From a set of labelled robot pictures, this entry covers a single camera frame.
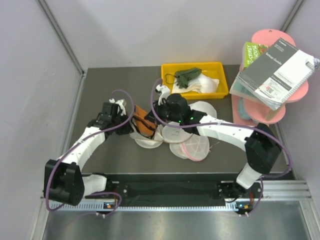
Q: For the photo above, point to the beige bra in tray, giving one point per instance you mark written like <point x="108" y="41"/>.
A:
<point x="202" y="85"/>

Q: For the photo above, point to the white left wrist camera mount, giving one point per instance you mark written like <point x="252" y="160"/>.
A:
<point x="121" y="106"/>

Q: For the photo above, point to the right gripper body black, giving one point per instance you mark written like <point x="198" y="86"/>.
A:
<point x="164" y="113"/>

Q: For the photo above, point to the mesh laundry bag pink trim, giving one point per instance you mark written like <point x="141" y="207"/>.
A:
<point x="196" y="148"/>

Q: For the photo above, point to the orange bra black trim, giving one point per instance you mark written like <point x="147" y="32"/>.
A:
<point x="143" y="126"/>

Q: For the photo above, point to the green storey house book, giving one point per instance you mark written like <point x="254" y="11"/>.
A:
<point x="251" y="51"/>

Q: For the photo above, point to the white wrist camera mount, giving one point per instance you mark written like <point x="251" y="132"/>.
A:
<point x="163" y="92"/>
<point x="121" y="106"/>

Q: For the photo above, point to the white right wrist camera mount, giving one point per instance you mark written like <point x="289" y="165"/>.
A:
<point x="163" y="92"/>

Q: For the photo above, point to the white mesh laundry bag beige trim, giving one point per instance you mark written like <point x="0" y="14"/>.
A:
<point x="163" y="134"/>

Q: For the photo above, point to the dark green bra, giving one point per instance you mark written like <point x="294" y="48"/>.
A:
<point x="183" y="77"/>

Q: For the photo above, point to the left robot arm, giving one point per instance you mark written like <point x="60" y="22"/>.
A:
<point x="63" y="179"/>

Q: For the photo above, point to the yellow plastic tray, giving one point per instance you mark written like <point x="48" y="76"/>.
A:
<point x="210" y="69"/>

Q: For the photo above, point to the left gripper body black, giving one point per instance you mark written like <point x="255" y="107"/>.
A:
<point x="123" y="130"/>

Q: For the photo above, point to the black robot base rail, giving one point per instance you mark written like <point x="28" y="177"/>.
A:
<point x="178" y="189"/>

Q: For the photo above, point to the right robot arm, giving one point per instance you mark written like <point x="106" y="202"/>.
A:
<point x="259" y="144"/>

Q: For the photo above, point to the grey spiral setup guide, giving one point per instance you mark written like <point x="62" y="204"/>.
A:
<point x="275" y="75"/>

